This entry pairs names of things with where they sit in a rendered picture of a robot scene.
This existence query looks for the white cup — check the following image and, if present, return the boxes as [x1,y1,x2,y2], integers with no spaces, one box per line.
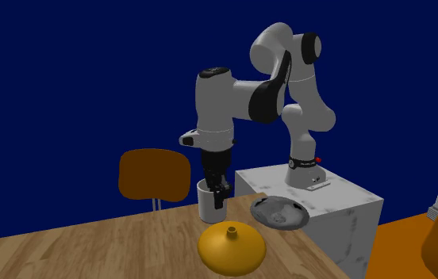
[196,178,229,225]

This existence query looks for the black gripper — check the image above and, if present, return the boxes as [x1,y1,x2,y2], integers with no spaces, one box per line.
[200,148,233,211]

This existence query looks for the yellow squat vase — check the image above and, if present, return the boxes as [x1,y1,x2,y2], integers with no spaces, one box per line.
[197,220,267,277]

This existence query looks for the grey marbled robot stand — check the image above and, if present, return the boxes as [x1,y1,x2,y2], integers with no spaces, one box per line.
[234,163,385,279]

